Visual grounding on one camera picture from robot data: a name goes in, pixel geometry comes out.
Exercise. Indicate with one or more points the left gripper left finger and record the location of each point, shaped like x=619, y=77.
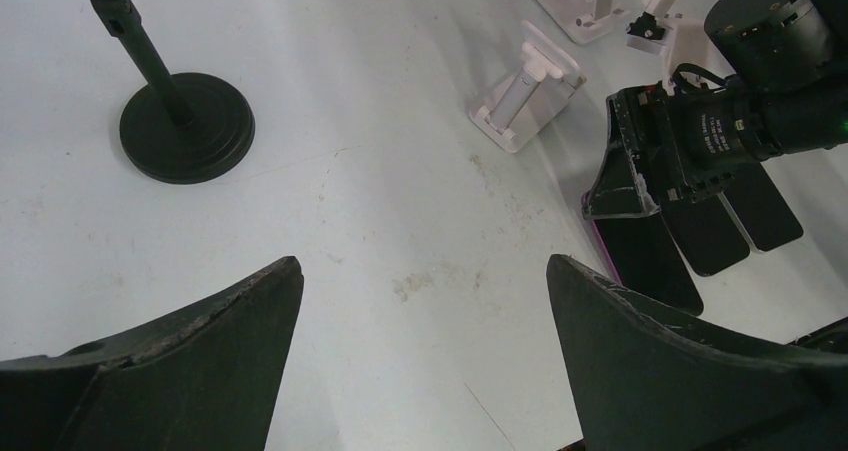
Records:
x=203, y=377

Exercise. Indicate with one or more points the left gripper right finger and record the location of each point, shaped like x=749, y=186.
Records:
x=646, y=376

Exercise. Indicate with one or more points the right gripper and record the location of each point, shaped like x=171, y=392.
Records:
x=645, y=163

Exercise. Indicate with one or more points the black phone stand round base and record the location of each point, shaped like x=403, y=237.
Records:
x=184, y=128

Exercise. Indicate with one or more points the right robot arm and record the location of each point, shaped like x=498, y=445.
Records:
x=786, y=94

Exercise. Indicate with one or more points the white angled phone stand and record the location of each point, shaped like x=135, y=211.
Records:
x=522, y=104

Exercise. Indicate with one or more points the white phone stand behind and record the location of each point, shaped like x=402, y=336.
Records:
x=585, y=21

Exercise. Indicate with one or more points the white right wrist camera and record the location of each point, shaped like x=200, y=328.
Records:
x=675, y=39

